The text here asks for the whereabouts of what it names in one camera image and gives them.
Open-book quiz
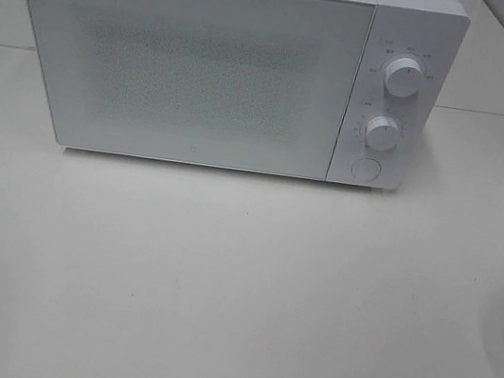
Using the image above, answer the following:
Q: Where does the white microwave door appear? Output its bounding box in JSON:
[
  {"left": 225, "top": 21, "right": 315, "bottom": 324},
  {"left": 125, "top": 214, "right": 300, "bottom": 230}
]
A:
[{"left": 27, "top": 0, "right": 374, "bottom": 180}]

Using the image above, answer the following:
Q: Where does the white microwave oven body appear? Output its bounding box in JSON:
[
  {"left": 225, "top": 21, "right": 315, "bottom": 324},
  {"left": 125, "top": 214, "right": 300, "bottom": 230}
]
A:
[{"left": 0, "top": 0, "right": 475, "bottom": 212}]

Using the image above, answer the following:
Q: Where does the round white door button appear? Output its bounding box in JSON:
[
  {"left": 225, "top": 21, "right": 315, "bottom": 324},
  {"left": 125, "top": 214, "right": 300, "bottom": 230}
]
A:
[{"left": 351, "top": 157, "right": 382, "bottom": 185}]

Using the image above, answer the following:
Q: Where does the lower white control knob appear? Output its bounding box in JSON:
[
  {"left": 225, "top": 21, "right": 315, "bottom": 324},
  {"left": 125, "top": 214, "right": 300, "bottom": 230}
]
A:
[{"left": 365, "top": 116, "right": 401, "bottom": 152}]

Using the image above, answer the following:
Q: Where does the white control knob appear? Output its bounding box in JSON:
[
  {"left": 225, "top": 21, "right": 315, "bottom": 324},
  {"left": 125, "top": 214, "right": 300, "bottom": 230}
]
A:
[
  {"left": 365, "top": 116, "right": 401, "bottom": 152},
  {"left": 384, "top": 55, "right": 424, "bottom": 99}
]

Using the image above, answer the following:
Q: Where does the upper white control knob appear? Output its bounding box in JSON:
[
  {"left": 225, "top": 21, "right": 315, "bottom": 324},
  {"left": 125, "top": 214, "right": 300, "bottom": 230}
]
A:
[{"left": 384, "top": 55, "right": 424, "bottom": 99}]

